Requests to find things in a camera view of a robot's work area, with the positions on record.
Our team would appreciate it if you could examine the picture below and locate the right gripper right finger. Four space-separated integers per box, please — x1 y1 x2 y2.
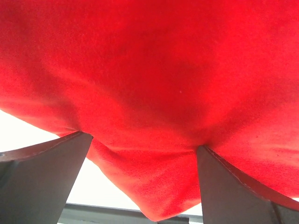
197 146 299 224

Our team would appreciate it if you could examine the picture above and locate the red t shirt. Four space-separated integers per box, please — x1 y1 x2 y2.
0 0 299 221

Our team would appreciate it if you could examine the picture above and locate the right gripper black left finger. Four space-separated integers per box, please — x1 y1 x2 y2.
0 132 93 224

